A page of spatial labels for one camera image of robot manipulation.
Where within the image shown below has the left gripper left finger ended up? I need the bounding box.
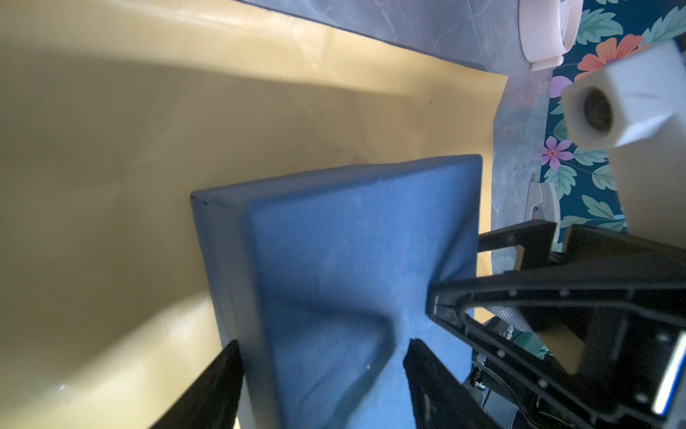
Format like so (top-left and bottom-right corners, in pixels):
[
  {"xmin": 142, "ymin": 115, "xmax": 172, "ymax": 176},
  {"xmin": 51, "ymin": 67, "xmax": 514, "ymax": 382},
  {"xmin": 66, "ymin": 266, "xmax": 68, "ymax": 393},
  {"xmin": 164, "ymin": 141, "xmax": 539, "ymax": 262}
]
[{"xmin": 151, "ymin": 340, "xmax": 244, "ymax": 429}]

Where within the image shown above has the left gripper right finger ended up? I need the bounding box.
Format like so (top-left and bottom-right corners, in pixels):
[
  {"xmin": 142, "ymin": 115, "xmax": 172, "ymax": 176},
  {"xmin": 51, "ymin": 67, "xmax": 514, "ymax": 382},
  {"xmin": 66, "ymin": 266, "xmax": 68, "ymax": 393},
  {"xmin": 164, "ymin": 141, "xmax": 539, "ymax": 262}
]
[{"xmin": 403, "ymin": 339, "xmax": 498, "ymax": 429}]

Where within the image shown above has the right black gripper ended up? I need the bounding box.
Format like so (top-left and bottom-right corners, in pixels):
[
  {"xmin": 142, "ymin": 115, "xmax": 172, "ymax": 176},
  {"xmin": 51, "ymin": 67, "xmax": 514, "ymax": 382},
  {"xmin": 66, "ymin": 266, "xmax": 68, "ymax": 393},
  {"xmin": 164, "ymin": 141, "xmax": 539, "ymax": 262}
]
[{"xmin": 428, "ymin": 219, "xmax": 685, "ymax": 428}]

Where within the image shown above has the blue gift box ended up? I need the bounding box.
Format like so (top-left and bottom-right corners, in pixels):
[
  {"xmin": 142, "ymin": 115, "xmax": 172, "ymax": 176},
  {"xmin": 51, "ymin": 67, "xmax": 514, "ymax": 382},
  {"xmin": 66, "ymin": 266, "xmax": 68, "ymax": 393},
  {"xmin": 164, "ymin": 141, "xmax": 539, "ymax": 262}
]
[{"xmin": 190, "ymin": 156, "xmax": 482, "ymax": 428}]

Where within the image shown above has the yellow orange wrapping paper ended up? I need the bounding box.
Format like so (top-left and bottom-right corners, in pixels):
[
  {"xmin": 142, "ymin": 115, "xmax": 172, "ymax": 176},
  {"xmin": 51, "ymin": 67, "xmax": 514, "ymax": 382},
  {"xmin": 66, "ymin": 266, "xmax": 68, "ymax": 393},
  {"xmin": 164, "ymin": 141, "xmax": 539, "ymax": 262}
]
[{"xmin": 1, "ymin": 1, "xmax": 507, "ymax": 428}]

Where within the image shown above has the white stapler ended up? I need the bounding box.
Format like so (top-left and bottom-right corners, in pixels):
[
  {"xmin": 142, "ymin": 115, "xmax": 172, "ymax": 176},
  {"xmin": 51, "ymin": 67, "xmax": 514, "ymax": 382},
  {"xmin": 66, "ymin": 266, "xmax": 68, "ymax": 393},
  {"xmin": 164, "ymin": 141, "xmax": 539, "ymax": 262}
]
[{"xmin": 525, "ymin": 182, "xmax": 561, "ymax": 251}]

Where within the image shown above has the pink round alarm clock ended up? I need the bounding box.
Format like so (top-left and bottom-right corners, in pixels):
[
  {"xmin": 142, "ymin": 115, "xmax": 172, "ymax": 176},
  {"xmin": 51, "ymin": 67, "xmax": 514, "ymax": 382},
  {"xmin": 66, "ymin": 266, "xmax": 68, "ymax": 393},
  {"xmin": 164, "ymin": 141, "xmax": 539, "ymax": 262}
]
[{"xmin": 518, "ymin": 0, "xmax": 583, "ymax": 72}]

